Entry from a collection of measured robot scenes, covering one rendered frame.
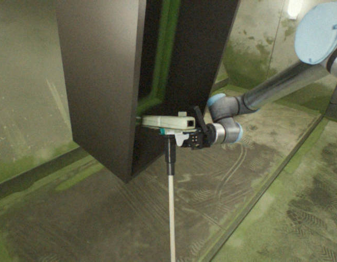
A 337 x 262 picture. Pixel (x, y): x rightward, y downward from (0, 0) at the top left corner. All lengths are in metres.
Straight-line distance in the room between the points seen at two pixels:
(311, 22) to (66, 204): 1.43
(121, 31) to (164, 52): 0.72
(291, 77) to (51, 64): 1.53
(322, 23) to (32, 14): 1.79
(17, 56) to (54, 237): 1.14
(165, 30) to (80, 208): 1.10
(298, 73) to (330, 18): 0.30
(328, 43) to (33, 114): 1.59
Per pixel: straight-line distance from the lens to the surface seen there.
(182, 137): 0.84
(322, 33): 0.58
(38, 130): 1.73
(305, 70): 0.83
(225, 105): 1.04
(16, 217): 1.62
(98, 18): 0.72
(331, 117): 2.80
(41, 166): 1.72
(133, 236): 1.33
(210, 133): 0.93
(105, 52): 0.73
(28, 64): 1.85
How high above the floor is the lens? 1.14
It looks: 32 degrees down
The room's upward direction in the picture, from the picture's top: straight up
